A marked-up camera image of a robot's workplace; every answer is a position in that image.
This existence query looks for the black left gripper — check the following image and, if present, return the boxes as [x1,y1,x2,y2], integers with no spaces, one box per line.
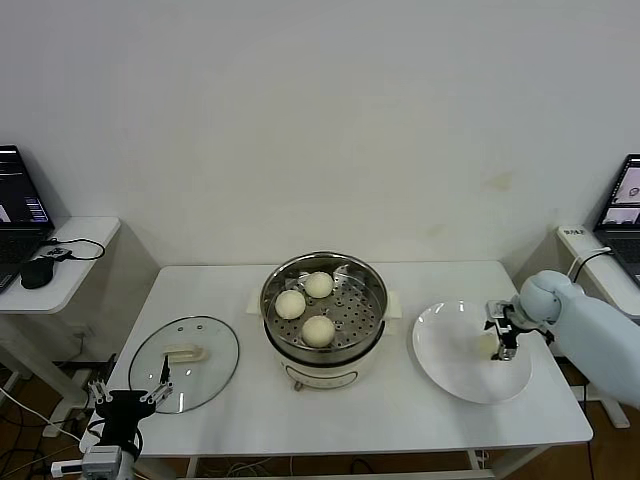
[88,352,175,446]

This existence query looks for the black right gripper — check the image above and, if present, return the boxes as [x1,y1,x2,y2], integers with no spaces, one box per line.
[482,302,526,362]

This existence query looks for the white steamed baozi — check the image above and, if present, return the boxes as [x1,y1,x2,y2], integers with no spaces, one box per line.
[274,289,307,321]
[474,333,501,359]
[304,271,335,300]
[301,314,336,350]

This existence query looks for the glass lid with cream handle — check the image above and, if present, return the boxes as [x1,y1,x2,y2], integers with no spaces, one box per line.
[127,315,241,415]

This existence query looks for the steel steamer basket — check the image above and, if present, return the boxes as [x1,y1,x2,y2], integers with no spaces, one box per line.
[244,252,404,354]

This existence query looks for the white round plate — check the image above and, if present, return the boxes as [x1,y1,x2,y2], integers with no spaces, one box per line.
[411,299,533,404]

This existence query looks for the white side table with label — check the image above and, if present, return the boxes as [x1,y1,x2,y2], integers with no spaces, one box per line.
[554,224,640,429]

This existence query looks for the black computer mouse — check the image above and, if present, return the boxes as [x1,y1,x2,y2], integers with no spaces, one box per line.
[19,258,55,291]

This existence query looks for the grey laptop with image windows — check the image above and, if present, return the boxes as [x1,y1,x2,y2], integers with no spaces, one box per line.
[591,153,640,289]

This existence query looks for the white side table with mouse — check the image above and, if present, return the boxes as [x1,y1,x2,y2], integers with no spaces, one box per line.
[0,216,122,416]

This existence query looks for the cream electric cooker base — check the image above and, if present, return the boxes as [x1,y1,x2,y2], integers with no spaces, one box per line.
[263,319,396,394]

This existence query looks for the black laptop with dark screen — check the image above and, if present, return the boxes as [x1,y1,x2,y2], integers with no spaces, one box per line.
[0,145,56,295]

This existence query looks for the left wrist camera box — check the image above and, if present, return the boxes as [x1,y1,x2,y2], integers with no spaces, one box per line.
[51,446,124,480]

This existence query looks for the white floor cable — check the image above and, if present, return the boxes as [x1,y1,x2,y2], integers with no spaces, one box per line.
[0,387,81,444]

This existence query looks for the thin black looped cable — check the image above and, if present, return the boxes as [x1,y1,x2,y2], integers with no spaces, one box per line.
[37,237,106,264]

